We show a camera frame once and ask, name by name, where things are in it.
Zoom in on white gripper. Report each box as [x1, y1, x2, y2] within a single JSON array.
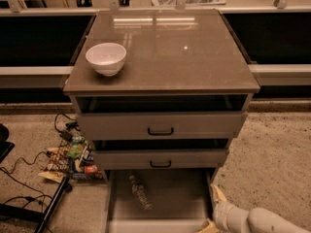
[[197, 183, 247, 233]]

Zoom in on clear plastic water bottle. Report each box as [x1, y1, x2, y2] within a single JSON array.
[[129, 175, 153, 212]]

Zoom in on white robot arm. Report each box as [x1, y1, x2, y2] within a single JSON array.
[[195, 184, 311, 233]]

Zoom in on bottom grey drawer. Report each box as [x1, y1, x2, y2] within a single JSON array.
[[104, 169, 213, 233]]

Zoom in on grey drawer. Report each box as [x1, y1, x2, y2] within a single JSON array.
[[104, 169, 213, 233], [77, 113, 247, 141], [92, 149, 227, 170]]

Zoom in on middle grey drawer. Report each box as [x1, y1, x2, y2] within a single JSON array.
[[92, 149, 227, 170]]

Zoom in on top grey drawer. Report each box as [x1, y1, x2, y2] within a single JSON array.
[[77, 113, 247, 141]]

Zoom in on grey drawer cabinet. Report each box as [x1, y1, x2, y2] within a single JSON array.
[[62, 9, 261, 183]]

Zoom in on pile of snack packages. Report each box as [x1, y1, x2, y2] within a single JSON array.
[[39, 136, 104, 183]]

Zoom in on black power adapter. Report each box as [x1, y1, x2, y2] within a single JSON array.
[[59, 130, 73, 142]]

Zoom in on white ceramic bowl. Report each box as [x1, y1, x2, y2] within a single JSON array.
[[86, 43, 127, 77]]

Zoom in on black stand leg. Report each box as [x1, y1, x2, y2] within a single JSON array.
[[0, 177, 71, 233]]

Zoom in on black floor cables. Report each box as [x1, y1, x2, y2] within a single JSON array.
[[0, 113, 79, 233]]

